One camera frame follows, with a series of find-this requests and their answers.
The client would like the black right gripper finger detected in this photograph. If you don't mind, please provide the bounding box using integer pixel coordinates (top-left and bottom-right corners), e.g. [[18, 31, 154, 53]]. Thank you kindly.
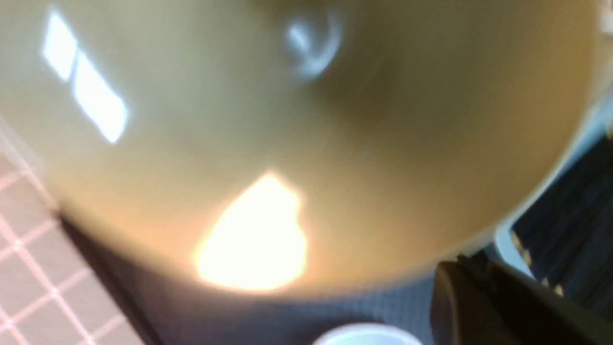
[[431, 255, 613, 345]]

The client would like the white sauce dish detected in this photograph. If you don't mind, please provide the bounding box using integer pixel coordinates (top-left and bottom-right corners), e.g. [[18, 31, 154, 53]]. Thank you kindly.
[[313, 322, 422, 345]]

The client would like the blue plastic chopstick bin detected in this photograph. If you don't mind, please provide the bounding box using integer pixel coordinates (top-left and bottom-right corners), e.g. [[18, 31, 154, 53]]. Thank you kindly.
[[492, 92, 613, 278]]

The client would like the pile of black chopsticks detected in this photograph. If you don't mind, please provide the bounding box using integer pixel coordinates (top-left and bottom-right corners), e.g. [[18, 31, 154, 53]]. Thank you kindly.
[[511, 136, 613, 322]]

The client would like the yellow-green noodle bowl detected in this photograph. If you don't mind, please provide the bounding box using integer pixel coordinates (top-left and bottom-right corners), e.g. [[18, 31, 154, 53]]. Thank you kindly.
[[1, 0, 602, 296]]

